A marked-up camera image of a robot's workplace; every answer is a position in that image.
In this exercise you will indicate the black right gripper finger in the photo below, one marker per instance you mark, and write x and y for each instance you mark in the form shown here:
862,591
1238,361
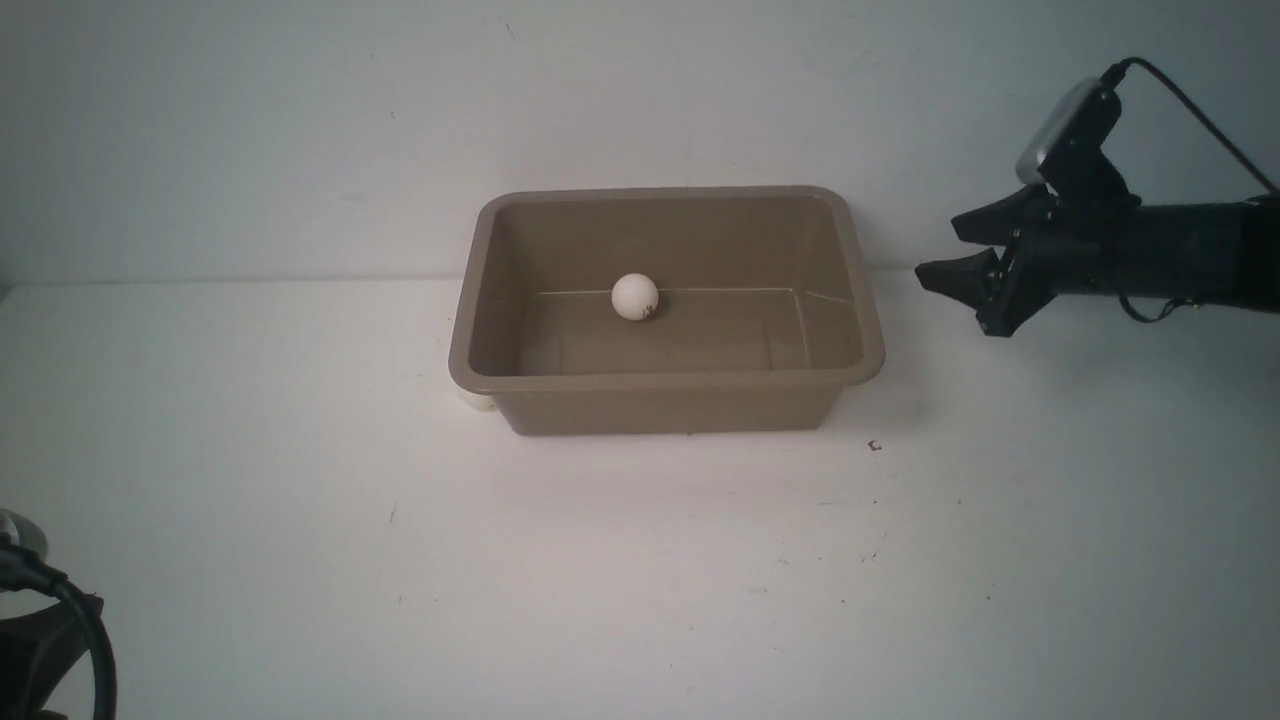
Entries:
1001,222
973,281

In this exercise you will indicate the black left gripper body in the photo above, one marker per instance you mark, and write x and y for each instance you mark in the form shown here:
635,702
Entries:
37,651

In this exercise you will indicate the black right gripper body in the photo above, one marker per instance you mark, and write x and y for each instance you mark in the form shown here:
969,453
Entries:
1090,196

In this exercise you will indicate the white ping-pong ball with mark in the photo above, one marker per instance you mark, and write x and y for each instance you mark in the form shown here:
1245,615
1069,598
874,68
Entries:
635,297

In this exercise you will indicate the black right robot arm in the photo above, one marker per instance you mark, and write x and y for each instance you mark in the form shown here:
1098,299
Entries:
1187,255

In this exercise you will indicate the tan plastic bin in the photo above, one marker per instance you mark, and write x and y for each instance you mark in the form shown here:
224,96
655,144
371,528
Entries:
766,312

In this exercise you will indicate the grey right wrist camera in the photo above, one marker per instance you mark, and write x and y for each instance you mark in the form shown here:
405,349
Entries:
1028,166

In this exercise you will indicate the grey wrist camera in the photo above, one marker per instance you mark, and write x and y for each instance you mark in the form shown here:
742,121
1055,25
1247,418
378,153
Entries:
1028,166
20,532

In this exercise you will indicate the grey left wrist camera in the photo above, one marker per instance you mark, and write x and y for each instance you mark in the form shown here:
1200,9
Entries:
20,532

